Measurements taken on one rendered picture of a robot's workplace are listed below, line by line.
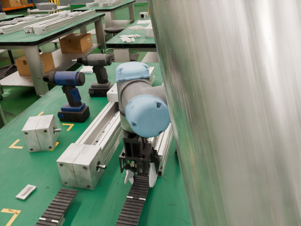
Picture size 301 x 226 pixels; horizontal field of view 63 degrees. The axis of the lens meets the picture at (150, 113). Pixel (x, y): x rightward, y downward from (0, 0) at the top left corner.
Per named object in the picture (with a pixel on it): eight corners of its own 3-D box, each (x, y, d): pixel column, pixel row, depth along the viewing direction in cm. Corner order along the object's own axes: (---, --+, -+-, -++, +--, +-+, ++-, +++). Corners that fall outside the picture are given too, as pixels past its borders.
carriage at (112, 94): (132, 108, 104) (131, 94, 101) (108, 107, 107) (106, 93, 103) (142, 93, 118) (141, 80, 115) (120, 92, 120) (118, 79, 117)
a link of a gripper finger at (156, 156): (146, 175, 69) (137, 150, 65) (147, 171, 71) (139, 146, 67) (162, 174, 68) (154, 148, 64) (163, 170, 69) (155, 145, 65)
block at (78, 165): (101, 191, 72) (96, 166, 67) (62, 185, 74) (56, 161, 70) (112, 170, 79) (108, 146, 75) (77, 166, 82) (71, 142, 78)
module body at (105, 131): (105, 169, 80) (101, 148, 76) (77, 166, 82) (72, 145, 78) (154, 80, 148) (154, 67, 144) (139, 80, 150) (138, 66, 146)
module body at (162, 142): (162, 176, 76) (162, 154, 72) (131, 173, 78) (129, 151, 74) (186, 82, 144) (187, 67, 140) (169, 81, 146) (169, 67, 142)
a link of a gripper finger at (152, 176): (148, 199, 67) (138, 173, 64) (152, 183, 73) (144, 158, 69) (158, 198, 66) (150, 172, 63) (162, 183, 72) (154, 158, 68)
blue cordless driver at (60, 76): (86, 123, 107) (77, 75, 96) (44, 121, 110) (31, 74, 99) (92, 115, 113) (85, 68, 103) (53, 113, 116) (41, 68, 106)
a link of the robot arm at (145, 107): (190, 94, 42) (169, 74, 52) (126, 106, 40) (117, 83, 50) (191, 132, 46) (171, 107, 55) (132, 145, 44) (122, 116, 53)
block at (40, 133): (61, 149, 91) (55, 127, 86) (28, 152, 90) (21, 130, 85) (65, 134, 100) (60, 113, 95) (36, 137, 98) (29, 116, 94)
